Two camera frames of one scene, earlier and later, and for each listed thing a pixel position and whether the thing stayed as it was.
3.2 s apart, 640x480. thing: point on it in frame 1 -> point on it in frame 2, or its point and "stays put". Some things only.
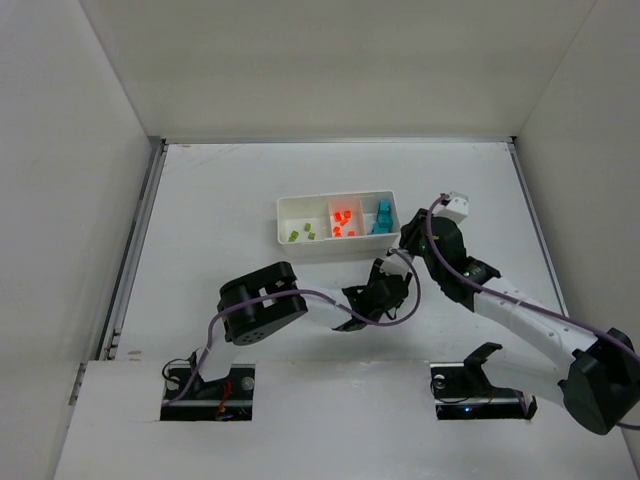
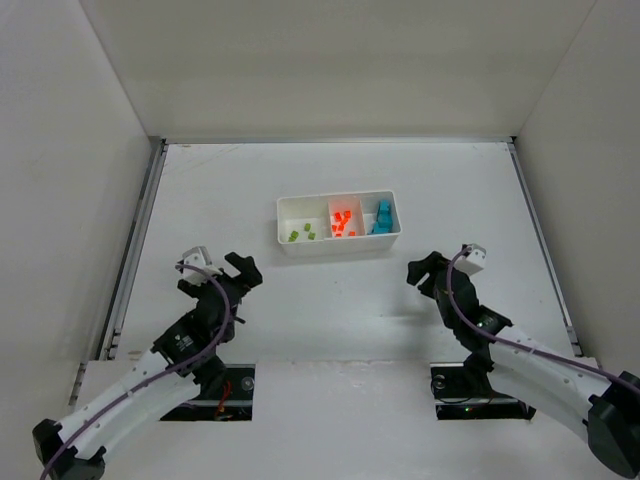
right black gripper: [415, 229] -> [439, 279]
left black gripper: [379, 288] -> [223, 279]
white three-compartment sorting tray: [352, 222] stays put
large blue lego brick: [384, 220] stays put
